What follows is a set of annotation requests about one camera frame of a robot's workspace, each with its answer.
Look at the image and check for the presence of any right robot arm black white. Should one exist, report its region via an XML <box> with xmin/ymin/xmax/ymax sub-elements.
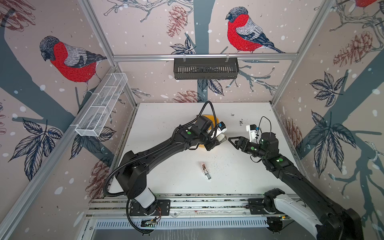
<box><xmin>228</xmin><ymin>133</ymin><xmax>364</xmax><ymax>240</ymax></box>

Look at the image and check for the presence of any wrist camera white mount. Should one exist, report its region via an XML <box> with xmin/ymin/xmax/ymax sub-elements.
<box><xmin>217</xmin><ymin>122</ymin><xmax>227</xmax><ymax>136</ymax></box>
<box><xmin>246</xmin><ymin>124</ymin><xmax>259</xmax><ymax>143</ymax></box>

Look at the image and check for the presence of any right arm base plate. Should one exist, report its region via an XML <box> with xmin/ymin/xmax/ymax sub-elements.
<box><xmin>246</xmin><ymin>199</ymin><xmax>269</xmax><ymax>215</ymax></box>

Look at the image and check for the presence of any yellow plastic tray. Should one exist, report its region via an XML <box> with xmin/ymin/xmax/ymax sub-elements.
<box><xmin>203</xmin><ymin>115</ymin><xmax>219</xmax><ymax>148</ymax></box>

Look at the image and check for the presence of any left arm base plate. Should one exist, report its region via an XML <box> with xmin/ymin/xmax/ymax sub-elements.
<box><xmin>128</xmin><ymin>200</ymin><xmax>171</xmax><ymax>217</ymax></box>

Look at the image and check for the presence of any white wire mesh shelf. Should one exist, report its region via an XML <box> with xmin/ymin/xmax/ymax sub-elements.
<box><xmin>75</xmin><ymin>73</ymin><xmax>128</xmax><ymax>137</ymax></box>

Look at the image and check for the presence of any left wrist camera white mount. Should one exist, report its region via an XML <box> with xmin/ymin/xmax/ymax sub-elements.
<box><xmin>217</xmin><ymin>122</ymin><xmax>227</xmax><ymax>136</ymax></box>

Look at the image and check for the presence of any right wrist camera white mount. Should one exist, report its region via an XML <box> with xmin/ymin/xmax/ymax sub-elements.
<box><xmin>246</xmin><ymin>124</ymin><xmax>259</xmax><ymax>143</ymax></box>

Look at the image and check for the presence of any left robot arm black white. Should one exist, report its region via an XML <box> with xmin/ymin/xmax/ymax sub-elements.
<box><xmin>115</xmin><ymin>116</ymin><xmax>227</xmax><ymax>215</ymax></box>

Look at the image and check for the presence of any black wall basket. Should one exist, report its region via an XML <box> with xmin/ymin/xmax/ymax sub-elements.
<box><xmin>174</xmin><ymin>58</ymin><xmax>239</xmax><ymax>80</ymax></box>

